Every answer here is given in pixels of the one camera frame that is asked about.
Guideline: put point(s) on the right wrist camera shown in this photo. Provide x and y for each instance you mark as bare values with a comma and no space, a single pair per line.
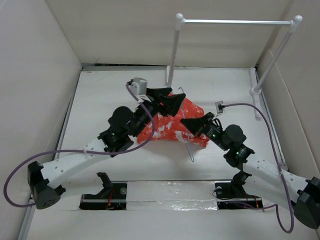
219,105

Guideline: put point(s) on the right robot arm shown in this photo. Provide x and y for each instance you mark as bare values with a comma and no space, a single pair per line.
258,177

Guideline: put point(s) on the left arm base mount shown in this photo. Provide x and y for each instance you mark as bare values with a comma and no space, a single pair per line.
112,197

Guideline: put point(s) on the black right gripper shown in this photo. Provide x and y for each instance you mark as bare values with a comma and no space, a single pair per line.
196,124

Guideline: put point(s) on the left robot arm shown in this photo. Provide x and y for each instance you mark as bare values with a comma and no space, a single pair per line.
47,181

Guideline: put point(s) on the blue wire hanger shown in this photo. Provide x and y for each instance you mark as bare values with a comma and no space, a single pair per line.
188,141

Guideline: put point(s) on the white clothes rack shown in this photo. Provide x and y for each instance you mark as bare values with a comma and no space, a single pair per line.
255,83

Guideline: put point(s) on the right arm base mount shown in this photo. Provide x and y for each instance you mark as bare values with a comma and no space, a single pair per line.
230,194

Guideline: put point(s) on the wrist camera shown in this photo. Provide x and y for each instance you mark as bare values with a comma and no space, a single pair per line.
219,105
138,86

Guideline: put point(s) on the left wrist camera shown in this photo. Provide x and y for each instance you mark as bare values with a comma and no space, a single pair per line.
138,86

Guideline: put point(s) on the red white patterned trousers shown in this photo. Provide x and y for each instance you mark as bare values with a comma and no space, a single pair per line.
170,128

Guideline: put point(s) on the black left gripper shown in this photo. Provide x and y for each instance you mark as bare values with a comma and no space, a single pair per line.
169,104

